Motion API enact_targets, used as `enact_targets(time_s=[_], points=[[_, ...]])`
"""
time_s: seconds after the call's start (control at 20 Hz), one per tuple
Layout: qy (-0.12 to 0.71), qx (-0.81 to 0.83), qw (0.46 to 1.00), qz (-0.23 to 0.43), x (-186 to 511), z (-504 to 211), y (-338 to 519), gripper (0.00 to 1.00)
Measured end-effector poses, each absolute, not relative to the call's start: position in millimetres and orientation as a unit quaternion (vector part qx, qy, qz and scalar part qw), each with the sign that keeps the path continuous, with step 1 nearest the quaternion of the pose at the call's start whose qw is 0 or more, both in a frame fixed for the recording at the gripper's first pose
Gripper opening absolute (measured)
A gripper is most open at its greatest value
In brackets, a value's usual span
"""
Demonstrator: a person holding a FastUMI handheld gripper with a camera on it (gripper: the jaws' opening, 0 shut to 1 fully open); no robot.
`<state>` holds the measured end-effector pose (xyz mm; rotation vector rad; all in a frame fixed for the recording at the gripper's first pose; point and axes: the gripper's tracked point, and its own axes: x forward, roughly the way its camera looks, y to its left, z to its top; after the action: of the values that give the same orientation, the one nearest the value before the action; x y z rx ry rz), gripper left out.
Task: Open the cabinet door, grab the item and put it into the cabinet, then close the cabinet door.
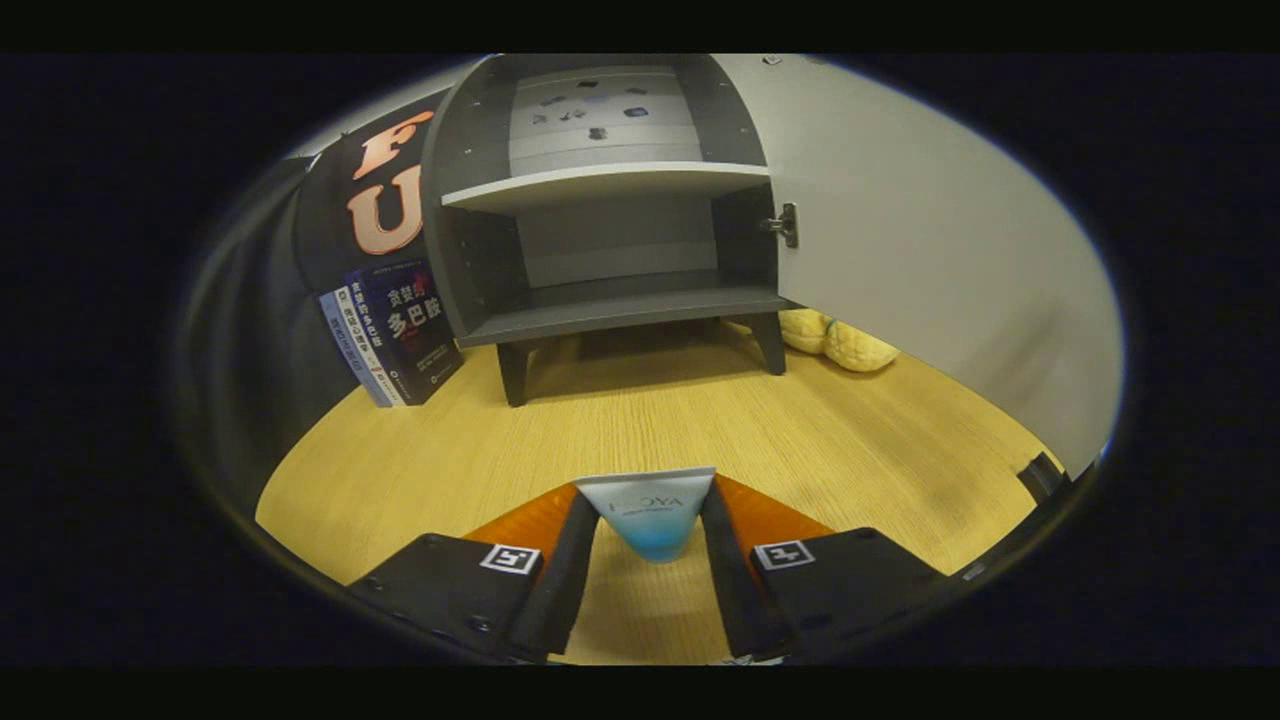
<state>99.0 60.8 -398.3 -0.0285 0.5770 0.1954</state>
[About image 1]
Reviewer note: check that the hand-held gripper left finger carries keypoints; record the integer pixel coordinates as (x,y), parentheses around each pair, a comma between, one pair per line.
(565,590)

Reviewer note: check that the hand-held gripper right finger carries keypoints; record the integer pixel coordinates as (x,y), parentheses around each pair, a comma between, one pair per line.
(735,590)

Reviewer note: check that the blue and white tube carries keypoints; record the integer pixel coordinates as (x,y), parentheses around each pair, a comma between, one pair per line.
(650,520)

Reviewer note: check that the beige cabinet door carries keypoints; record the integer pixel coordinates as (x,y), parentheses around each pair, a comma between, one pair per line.
(900,250)

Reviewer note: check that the yellow plush toy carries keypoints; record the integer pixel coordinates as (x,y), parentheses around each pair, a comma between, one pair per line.
(860,350)

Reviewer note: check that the grey cabinet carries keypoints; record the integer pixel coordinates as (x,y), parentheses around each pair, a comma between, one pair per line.
(600,310)

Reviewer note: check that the dark blue book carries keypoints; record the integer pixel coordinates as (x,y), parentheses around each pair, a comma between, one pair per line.
(415,330)

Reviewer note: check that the black table clamp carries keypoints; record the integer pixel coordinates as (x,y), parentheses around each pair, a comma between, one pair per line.
(1040,477)

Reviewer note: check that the metal door hinge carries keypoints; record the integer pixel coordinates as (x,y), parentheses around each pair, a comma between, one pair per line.
(788,225)

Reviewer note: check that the black backdrop cloth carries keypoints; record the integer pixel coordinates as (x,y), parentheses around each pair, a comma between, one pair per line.
(250,350)

